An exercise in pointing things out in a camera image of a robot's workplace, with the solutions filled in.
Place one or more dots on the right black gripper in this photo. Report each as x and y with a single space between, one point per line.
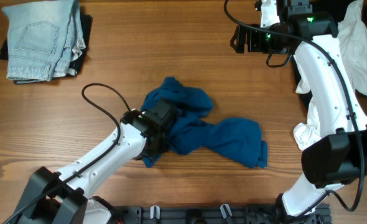
253 45

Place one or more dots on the dark blue polo shirt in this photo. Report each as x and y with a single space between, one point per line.
238 139

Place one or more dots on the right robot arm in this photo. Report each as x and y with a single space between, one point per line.
339 158

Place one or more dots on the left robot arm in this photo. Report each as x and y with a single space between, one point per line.
63 196

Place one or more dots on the white t-shirt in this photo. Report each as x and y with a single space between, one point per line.
352 34

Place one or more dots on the folded black garment under jeans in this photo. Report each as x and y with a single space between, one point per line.
74 67

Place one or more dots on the folded light blue jeans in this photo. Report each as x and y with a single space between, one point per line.
43 39

